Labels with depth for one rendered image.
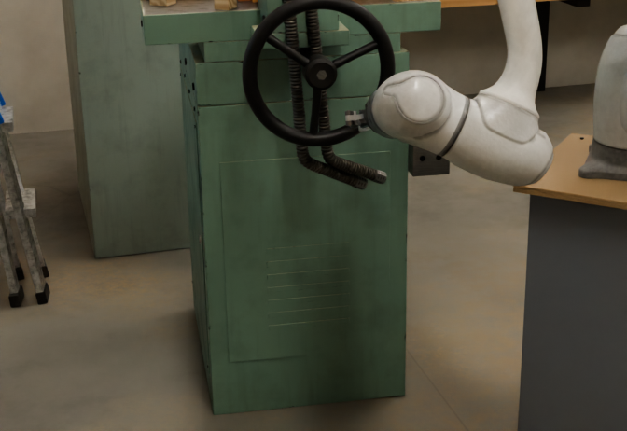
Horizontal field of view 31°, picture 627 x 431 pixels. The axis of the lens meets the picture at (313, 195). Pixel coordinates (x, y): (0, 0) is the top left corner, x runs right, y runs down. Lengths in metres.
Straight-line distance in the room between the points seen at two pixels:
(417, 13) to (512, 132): 0.63
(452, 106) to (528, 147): 0.14
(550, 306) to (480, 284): 0.98
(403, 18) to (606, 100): 0.45
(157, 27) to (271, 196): 0.42
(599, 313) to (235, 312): 0.77
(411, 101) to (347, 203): 0.74
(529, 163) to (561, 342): 0.57
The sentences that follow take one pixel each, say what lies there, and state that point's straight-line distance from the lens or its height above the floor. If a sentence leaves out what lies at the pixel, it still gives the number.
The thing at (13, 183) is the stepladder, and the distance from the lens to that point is 3.03.
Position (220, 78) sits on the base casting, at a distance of 2.25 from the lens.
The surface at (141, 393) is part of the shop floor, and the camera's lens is 2.66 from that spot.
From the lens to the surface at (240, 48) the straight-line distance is 2.25.
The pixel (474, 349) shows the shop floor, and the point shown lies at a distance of 2.82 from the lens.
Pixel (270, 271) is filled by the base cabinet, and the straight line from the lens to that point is 2.40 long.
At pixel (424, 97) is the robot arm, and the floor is 0.87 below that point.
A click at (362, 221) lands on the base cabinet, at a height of 0.44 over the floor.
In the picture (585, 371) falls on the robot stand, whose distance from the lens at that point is 2.24.
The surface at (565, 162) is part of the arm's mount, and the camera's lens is 2.22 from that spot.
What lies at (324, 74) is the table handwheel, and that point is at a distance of 2.07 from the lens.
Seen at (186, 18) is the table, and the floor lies 0.89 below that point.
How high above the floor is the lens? 1.30
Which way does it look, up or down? 20 degrees down
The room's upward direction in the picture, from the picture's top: 1 degrees counter-clockwise
